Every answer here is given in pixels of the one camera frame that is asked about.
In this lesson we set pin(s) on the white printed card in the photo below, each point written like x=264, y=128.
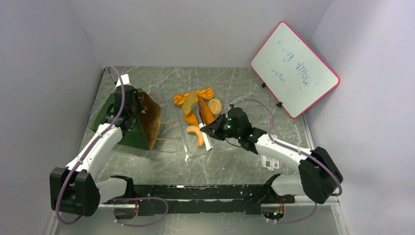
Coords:
x=270, y=159

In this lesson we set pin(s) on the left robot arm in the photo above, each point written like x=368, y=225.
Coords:
x=73, y=188

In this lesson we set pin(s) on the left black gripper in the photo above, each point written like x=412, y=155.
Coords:
x=139, y=107

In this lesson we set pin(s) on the green paper bag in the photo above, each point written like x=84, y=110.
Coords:
x=146, y=131

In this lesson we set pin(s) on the round pale fake bun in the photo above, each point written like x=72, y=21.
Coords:
x=215, y=106

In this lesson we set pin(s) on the aluminium frame rail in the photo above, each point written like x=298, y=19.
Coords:
x=271, y=212

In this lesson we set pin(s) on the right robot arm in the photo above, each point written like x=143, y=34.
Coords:
x=317, y=176

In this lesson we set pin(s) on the red framed whiteboard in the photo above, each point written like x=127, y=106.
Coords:
x=295, y=74

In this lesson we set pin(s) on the long metal tweezers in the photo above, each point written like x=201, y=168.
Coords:
x=197, y=112

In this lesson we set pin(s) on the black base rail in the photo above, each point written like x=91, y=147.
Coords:
x=176, y=199

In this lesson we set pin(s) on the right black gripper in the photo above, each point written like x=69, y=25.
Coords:
x=216, y=128

